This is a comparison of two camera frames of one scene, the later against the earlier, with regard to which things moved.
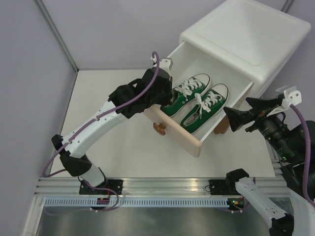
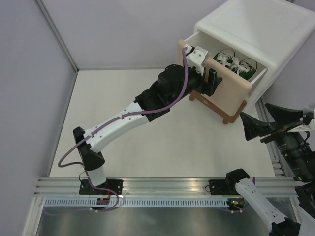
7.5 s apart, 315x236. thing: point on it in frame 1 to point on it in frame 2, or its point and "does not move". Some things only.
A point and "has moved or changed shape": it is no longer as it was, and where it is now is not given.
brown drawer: x=223 y=126 to x=227 y=118
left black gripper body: x=163 y=98 to x=196 y=81
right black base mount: x=219 y=187 does not move
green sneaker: x=210 y=101 to x=245 y=68
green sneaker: x=188 y=91 has moved or changed shape
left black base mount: x=116 y=185 does not move
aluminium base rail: x=153 y=187 does not move
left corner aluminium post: x=57 y=34 does not move
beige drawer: x=188 y=62 to x=238 y=73
